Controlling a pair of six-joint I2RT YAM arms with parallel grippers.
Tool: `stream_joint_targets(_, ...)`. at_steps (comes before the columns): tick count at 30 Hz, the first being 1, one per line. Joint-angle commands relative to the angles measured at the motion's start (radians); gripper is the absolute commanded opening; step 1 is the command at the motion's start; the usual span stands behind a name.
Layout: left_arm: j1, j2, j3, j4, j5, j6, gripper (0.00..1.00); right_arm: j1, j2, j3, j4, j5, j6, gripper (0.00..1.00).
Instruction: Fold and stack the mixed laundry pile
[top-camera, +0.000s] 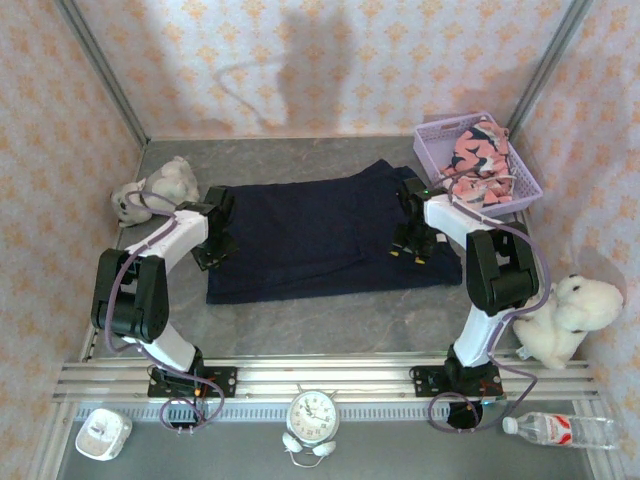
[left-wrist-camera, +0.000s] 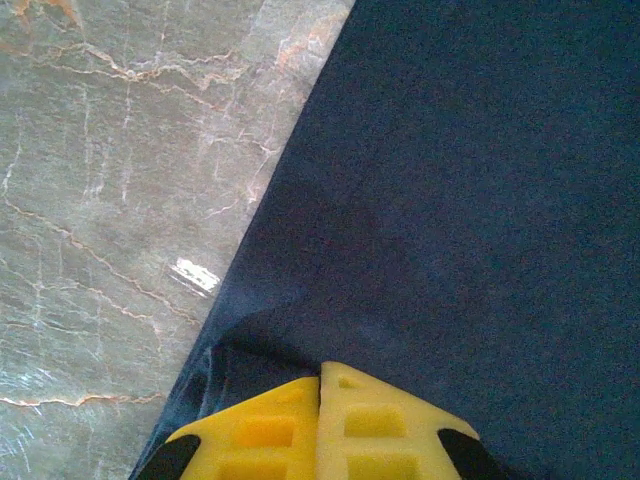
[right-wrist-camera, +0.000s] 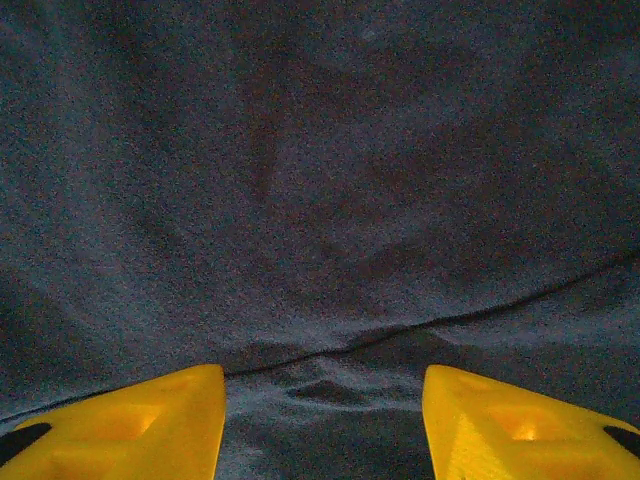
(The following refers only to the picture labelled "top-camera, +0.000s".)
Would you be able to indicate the aluminium frame post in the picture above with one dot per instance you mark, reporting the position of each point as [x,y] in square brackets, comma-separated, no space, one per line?
[550,65]
[100,70]

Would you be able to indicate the silver alarm clock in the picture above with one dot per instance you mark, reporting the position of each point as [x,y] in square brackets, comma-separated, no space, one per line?
[312,415]

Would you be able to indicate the purple plastic basket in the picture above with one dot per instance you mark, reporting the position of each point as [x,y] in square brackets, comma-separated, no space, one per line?
[430,145]

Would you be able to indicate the white plush toy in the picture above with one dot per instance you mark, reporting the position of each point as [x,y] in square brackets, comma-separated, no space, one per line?
[575,310]

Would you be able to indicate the aluminium table edge rail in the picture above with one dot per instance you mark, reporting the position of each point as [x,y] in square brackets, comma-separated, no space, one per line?
[90,342]
[522,220]

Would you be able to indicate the white square clock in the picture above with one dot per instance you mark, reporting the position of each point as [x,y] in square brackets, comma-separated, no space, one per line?
[102,435]

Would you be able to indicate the aluminium mounting rail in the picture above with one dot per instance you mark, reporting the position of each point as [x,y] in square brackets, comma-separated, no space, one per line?
[325,377]

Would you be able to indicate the pink patterned garment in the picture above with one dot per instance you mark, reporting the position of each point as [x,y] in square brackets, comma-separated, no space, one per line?
[480,150]

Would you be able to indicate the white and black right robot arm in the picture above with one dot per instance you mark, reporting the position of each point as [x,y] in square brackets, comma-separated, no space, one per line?
[480,330]

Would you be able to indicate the navy blue garment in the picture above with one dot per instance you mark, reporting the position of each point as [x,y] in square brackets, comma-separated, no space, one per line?
[300,240]

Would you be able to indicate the clear plastic water bottle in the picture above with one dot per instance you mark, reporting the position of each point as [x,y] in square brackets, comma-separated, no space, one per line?
[550,429]

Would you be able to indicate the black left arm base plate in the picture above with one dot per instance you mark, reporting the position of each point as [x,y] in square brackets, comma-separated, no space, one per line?
[225,382]

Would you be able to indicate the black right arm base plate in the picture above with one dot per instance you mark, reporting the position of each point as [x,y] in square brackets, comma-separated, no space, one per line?
[425,380]

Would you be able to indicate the grey plush toy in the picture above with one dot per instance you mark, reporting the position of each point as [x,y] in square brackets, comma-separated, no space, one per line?
[170,180]

